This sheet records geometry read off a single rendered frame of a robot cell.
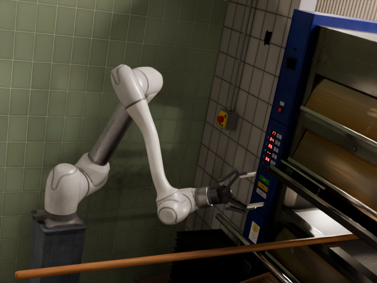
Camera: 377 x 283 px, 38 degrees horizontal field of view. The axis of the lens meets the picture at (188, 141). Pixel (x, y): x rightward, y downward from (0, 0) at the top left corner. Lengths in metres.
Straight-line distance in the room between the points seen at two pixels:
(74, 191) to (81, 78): 0.73
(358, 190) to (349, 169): 0.11
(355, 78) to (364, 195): 0.49
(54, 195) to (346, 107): 1.38
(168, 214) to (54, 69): 1.20
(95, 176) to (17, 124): 0.59
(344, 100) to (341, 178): 0.34
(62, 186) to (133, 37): 0.98
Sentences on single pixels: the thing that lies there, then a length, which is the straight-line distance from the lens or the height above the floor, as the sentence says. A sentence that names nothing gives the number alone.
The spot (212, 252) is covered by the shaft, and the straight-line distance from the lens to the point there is 2.22.
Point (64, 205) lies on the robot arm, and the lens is 2.61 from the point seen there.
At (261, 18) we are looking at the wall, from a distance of 3.01.
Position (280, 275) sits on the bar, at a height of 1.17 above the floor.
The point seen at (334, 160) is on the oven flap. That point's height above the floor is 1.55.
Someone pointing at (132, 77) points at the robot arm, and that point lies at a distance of 2.35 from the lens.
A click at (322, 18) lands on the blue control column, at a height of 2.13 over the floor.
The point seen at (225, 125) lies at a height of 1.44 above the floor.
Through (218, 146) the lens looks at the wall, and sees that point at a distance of 3.30.
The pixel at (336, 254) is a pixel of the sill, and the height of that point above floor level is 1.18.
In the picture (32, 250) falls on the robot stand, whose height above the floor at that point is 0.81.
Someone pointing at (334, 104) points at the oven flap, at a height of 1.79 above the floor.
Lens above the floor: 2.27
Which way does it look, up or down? 18 degrees down
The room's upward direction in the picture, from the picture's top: 10 degrees clockwise
